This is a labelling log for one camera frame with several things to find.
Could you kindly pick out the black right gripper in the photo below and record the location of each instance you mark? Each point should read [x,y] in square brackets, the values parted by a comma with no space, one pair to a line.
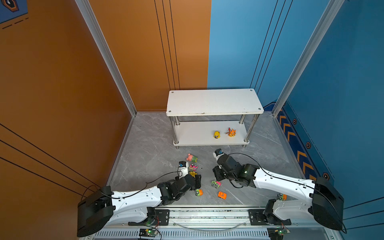
[216,171]

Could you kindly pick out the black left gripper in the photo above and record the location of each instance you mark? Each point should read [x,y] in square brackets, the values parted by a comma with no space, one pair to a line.
[198,181]

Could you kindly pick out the pink green toy figure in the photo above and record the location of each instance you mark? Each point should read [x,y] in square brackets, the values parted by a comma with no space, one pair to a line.
[192,158]

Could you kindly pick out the orange dragon toy figure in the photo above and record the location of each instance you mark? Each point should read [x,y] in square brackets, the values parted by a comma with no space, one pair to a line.
[231,132]

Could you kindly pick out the orange green toy truck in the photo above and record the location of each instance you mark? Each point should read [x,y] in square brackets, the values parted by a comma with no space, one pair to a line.
[282,197]

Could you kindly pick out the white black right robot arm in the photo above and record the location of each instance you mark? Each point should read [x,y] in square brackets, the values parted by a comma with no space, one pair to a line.
[311,199]

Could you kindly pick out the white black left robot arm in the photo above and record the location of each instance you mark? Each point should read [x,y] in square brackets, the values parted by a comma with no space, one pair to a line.
[105,207]

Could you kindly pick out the white two-tier shelf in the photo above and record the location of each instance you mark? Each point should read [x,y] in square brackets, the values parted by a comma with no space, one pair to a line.
[196,114]

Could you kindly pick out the yellow pikachu toy figure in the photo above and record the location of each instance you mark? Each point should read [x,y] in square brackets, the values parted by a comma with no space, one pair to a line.
[193,173]

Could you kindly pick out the green orange toy car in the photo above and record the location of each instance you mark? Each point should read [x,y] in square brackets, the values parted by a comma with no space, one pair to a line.
[199,192]

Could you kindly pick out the green circuit board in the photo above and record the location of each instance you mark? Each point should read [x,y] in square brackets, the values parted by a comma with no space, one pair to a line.
[278,233]
[148,234]

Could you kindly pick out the right green circuit board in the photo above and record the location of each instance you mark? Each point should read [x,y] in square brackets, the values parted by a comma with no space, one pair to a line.
[278,233]

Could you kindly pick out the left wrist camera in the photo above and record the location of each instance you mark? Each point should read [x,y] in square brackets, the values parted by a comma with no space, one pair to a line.
[183,169]

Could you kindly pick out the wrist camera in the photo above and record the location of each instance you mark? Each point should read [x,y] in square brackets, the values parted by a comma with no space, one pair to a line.
[183,169]
[218,153]

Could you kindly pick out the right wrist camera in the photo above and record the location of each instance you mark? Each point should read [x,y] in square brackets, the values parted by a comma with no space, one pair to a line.
[218,153]

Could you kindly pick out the right aluminium corner post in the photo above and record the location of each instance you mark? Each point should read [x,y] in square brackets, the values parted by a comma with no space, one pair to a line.
[318,34]

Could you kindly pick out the aluminium corner post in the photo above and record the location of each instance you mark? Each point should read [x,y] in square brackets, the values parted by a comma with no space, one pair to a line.
[101,42]
[318,34]

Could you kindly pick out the left aluminium corner post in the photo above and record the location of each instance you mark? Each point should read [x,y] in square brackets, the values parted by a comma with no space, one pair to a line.
[101,42]

